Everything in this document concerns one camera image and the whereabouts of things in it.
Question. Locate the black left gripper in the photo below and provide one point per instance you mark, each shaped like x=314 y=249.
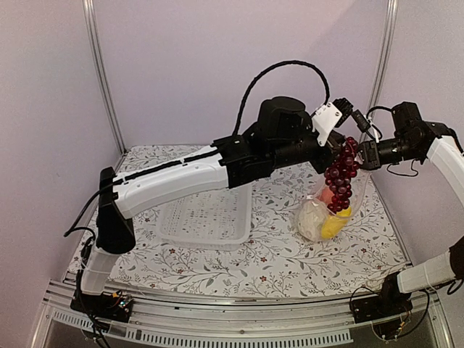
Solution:
x=336 y=141

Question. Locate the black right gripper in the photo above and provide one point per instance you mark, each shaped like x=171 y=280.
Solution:
x=373 y=159

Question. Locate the dark red toy grapes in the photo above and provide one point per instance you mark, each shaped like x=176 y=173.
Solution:
x=339 y=175

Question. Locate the orange toy pepper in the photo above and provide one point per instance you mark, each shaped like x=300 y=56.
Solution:
x=326 y=196

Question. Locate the white toy cabbage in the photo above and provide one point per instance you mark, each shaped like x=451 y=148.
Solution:
x=310 y=219

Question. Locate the clear zip top bag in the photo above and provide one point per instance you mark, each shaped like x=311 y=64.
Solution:
x=359 y=185

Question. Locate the yellow toy lemon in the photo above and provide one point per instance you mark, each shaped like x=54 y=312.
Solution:
x=334 y=223

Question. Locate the white plastic mesh basket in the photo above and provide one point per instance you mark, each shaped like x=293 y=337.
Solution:
x=215 y=220

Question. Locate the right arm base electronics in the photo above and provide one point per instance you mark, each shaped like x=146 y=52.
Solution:
x=367 y=305

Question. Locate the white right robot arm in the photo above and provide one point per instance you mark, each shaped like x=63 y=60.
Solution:
x=445 y=269

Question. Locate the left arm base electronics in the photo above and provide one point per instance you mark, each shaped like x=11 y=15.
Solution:
x=115 y=306

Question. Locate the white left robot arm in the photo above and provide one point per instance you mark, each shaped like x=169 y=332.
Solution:
x=121 y=197

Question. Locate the floral patterned table mat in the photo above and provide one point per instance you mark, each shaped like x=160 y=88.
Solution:
x=275 y=261

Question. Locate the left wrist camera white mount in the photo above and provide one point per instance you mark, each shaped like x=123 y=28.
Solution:
x=329 y=116

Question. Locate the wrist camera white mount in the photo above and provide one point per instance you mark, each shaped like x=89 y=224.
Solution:
x=329 y=116
x=366 y=126

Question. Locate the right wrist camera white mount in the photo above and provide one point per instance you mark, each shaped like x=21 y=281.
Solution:
x=366 y=126

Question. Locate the right aluminium frame post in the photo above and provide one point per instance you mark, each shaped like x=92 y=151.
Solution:
x=385 y=51

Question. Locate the aluminium frame post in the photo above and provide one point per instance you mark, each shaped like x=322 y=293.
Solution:
x=101 y=74
x=385 y=51

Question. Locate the aluminium front rail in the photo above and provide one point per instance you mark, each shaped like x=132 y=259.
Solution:
x=171 y=319

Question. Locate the left aluminium frame post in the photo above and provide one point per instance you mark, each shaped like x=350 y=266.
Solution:
x=101 y=74

